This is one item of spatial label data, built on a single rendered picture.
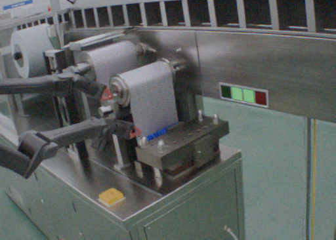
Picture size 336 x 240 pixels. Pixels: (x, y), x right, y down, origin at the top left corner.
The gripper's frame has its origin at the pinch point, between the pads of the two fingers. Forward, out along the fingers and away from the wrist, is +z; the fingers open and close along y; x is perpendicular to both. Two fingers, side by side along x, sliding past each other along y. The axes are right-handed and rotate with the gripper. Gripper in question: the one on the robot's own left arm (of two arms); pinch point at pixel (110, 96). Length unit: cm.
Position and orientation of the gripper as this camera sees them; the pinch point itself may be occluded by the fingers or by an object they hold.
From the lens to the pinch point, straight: 162.8
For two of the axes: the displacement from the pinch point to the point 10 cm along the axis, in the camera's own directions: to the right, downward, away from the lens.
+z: 6.3, 3.0, 7.2
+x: 3.4, -9.4, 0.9
